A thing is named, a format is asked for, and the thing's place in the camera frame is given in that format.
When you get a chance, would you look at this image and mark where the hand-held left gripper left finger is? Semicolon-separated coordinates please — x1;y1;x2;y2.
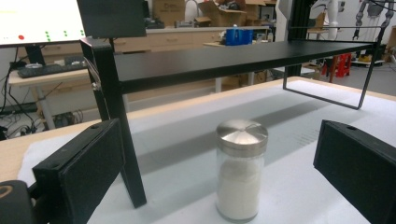
32;118;126;224

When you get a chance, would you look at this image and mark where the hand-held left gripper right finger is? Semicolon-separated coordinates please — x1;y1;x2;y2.
313;119;396;224

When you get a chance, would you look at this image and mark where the glass jar with metal lid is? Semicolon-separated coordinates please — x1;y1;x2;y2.
215;119;269;224

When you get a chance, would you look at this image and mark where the black metal shelf rack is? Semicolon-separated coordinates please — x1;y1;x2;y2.
79;25;387;209

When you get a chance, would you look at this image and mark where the white cloth mat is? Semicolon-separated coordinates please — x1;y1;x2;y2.
18;79;396;224

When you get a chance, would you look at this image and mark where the wooden desk with white legs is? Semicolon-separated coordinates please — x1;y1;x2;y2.
7;68;92;131

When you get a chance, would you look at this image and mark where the red plastic stool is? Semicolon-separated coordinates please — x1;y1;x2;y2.
321;52;353;78

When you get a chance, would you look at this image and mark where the black keyboard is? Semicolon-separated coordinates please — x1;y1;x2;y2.
17;63;88;79

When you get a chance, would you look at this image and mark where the grey humanoid robot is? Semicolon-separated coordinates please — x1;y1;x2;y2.
352;0;396;41

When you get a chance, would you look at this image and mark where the white robot body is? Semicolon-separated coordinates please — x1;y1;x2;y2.
309;0;347;32

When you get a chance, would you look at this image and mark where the black monitor back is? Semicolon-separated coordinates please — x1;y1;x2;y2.
76;0;148;39

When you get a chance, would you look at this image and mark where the computer monitor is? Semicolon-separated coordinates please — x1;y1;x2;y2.
0;0;87;49

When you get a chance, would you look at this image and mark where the long wooden cabinet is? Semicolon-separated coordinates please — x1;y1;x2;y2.
17;25;271;61

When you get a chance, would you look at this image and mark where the blue plastic container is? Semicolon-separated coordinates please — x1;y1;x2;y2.
225;27;254;47

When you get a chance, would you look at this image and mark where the closed cardboard box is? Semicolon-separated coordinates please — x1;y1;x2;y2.
151;0;187;27

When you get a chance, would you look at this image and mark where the open cardboard box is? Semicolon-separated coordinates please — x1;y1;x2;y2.
194;0;260;28

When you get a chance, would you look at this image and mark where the bundle of black cables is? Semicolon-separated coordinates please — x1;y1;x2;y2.
0;46;64;141

